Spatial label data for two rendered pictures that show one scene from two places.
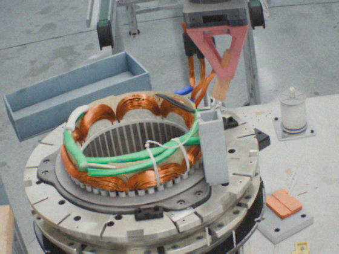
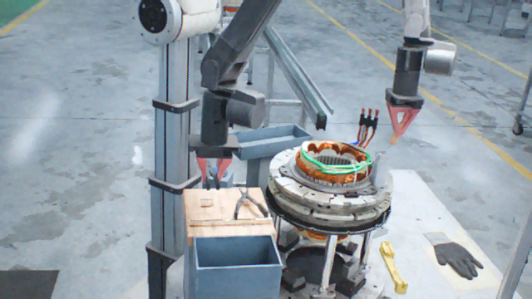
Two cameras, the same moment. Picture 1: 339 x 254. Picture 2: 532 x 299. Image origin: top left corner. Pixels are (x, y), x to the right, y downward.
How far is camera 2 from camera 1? 0.57 m
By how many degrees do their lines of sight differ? 12
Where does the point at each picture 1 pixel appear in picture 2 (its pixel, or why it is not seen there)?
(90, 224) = (322, 198)
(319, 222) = (391, 233)
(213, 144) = (383, 166)
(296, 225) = (380, 232)
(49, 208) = (294, 188)
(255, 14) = (322, 120)
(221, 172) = (381, 181)
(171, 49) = not seen: hidden behind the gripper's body
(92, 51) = not seen: hidden behind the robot
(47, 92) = (250, 137)
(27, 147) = (140, 186)
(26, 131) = (246, 154)
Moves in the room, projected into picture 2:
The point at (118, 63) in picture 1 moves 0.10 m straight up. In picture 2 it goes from (289, 129) to (293, 100)
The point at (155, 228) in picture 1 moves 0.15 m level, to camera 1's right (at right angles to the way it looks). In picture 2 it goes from (356, 202) to (415, 200)
